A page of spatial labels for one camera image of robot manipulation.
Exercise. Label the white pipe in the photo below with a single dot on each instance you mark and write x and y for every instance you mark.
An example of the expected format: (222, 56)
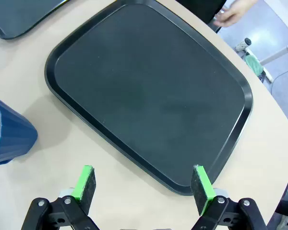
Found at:
(278, 52)

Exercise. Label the blue ribbed cup yellow inside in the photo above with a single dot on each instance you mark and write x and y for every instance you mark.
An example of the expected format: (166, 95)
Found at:
(14, 134)

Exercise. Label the large black serving tray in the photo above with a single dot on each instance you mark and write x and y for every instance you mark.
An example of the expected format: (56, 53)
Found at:
(148, 95)

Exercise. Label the green cloth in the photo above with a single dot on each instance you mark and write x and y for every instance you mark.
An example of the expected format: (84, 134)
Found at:
(254, 64)

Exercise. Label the person's left hand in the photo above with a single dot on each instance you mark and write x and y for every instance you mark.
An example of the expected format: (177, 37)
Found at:
(235, 13)

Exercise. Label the white speckled bottle black cap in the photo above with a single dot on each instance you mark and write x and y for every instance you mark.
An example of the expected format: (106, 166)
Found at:
(243, 44)

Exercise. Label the person in black shirt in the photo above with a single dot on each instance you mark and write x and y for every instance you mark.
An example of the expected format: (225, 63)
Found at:
(201, 8)

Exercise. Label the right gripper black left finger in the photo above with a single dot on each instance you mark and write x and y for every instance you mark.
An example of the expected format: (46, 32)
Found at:
(84, 189)

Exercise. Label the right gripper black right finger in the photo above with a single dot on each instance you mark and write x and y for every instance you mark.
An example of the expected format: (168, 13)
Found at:
(201, 189)

